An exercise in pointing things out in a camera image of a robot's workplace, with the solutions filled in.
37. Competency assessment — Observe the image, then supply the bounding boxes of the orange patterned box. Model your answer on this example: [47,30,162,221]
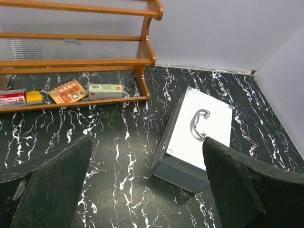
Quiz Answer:
[48,79,88,104]

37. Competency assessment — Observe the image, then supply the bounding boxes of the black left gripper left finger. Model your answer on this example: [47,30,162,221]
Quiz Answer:
[0,136,92,228]

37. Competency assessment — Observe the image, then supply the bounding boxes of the orange wooden shelf rack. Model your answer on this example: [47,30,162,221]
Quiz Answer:
[0,0,163,113]

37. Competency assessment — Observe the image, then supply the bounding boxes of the red white medicine box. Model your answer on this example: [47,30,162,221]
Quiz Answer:
[0,89,27,108]

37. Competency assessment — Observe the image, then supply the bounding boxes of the yellow small box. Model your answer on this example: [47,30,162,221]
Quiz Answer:
[26,91,43,105]

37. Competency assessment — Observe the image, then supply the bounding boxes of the white green medicine box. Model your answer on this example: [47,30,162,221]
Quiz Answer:
[88,84,123,100]

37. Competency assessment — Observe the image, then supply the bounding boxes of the grey storage box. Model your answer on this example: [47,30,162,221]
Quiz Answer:
[150,86,233,193]

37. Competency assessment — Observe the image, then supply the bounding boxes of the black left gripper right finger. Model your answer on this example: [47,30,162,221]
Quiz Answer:
[202,137,304,228]

